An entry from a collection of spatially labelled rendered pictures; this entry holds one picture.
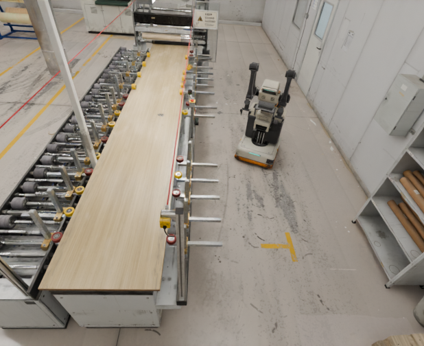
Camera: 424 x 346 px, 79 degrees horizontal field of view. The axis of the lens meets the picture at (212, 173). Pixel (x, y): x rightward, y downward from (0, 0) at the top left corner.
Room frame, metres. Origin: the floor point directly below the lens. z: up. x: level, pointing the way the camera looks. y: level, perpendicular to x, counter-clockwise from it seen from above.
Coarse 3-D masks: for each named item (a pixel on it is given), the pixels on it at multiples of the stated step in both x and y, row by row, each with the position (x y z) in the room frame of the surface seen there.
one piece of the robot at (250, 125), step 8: (256, 104) 3.69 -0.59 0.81; (256, 112) 3.52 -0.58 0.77; (248, 120) 3.55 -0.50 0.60; (272, 120) 3.44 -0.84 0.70; (280, 120) 3.41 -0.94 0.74; (248, 128) 3.54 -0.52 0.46; (280, 128) 3.40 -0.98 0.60; (248, 136) 3.54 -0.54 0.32; (256, 136) 3.49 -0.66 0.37; (264, 136) 3.42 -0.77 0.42; (272, 136) 3.42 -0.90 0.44
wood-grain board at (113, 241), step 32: (160, 64) 4.74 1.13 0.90; (128, 96) 3.41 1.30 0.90; (160, 96) 3.50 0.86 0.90; (128, 128) 2.60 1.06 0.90; (160, 128) 2.66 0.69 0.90; (128, 160) 2.02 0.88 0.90; (160, 160) 2.06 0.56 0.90; (96, 192) 1.54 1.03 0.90; (128, 192) 1.57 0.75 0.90; (160, 192) 1.61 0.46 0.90; (96, 224) 1.19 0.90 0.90; (128, 224) 1.22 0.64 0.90; (64, 256) 0.90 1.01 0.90; (96, 256) 0.92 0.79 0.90; (128, 256) 0.95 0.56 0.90; (160, 256) 0.97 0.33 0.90; (64, 288) 0.68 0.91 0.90; (96, 288) 0.70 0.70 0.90; (128, 288) 0.71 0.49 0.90; (160, 288) 0.74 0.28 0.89
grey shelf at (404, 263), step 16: (416, 144) 2.22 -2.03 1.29; (400, 160) 2.22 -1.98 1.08; (416, 160) 2.02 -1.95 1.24; (384, 176) 2.21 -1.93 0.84; (400, 176) 2.16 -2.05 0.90; (384, 192) 2.22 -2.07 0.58; (400, 192) 1.93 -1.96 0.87; (368, 208) 2.22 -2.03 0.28; (384, 208) 2.03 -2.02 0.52; (416, 208) 1.71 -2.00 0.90; (368, 224) 2.07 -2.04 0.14; (384, 224) 2.10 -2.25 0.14; (400, 224) 1.80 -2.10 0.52; (368, 240) 1.85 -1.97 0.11; (384, 240) 1.85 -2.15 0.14; (400, 240) 1.60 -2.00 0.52; (384, 256) 1.64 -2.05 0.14; (400, 256) 1.65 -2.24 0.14; (416, 256) 1.43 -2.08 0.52; (400, 272) 1.36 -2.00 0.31; (416, 272) 1.34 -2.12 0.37
